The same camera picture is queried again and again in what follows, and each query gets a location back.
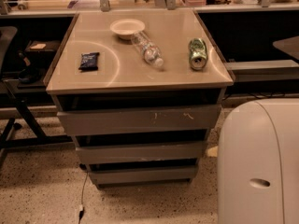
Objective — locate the grey drawer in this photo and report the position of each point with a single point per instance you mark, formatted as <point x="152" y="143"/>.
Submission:
<point x="135" y="147"/>
<point x="138" y="111"/>
<point x="143" y="172"/>

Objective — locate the grey bottom drawer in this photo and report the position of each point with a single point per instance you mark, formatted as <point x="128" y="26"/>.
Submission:
<point x="143" y="172"/>

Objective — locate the grey top drawer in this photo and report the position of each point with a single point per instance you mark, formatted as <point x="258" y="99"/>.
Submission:
<point x="138" y="111"/>

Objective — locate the white paper bowl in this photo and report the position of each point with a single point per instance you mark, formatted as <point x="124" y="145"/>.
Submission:
<point x="125" y="28"/>

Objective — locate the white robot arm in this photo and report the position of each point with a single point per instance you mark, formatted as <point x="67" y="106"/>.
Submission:
<point x="258" y="163"/>

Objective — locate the green soda can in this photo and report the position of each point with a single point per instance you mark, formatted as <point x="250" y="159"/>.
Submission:
<point x="197" y="54"/>

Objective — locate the grey middle drawer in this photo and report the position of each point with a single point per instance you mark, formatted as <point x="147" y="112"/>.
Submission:
<point x="135" y="147"/>

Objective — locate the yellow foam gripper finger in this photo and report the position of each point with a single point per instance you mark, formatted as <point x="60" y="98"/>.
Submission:
<point x="212" y="152"/>

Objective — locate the clear plastic water bottle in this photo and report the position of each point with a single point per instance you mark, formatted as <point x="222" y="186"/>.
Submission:
<point x="149" y="51"/>

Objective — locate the dark blue snack packet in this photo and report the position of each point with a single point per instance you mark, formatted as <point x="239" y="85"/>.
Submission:
<point x="89" y="61"/>

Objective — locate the grey drawer cabinet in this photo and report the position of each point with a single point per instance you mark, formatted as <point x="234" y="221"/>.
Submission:
<point x="121" y="67"/>

